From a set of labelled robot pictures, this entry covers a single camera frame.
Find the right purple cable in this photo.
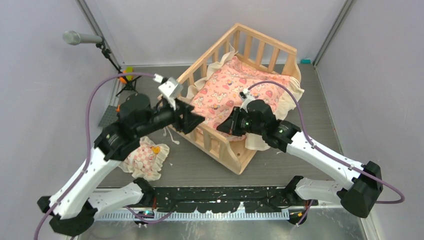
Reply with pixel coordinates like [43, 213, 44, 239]
[246, 80, 406, 228]

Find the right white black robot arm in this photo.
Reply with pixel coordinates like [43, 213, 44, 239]
[216, 100, 383, 218]

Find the silver microphone on tripod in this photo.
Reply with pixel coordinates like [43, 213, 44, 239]
[62, 30, 141, 97]

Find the grey building plate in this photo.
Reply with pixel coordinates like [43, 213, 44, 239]
[98, 105, 118, 129]

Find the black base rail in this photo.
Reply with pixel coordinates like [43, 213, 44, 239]
[138, 186, 309, 214]

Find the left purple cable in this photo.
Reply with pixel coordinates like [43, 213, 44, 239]
[33, 72, 175, 240]

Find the pink printed cushion with ties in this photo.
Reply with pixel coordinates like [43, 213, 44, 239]
[162, 46, 306, 153]

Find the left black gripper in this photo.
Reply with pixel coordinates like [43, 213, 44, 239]
[136, 95, 206, 138]

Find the purple cable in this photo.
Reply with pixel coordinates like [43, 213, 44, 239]
[33, 72, 175, 240]
[246, 80, 406, 228]

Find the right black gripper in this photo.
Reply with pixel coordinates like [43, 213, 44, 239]
[217, 106, 265, 137]

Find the teal small block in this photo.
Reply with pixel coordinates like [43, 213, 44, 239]
[300, 59, 312, 65]

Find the orange green toy ball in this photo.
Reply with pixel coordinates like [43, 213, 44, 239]
[119, 66, 134, 84]

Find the wooden slatted pet bed frame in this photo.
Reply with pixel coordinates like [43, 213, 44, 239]
[177, 23, 301, 175]

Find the small checkered ruffled pillow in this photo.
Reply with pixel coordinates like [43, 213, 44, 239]
[118, 136, 170, 182]

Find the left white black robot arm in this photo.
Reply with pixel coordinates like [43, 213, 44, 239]
[37, 93, 204, 237]

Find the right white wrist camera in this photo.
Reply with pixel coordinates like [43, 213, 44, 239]
[239, 88, 256, 112]

